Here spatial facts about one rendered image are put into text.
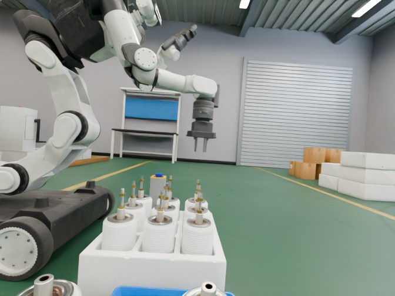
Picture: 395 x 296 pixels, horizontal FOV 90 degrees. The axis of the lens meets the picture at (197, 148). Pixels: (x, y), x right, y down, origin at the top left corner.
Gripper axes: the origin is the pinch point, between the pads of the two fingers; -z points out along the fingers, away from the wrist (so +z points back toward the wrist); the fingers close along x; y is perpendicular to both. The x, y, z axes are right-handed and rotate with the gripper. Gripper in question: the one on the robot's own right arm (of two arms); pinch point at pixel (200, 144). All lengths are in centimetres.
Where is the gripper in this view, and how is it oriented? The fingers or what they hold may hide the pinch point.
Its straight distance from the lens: 83.7
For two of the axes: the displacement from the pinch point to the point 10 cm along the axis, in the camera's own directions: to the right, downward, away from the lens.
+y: -1.8, -0.2, 9.8
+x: 9.8, 0.7, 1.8
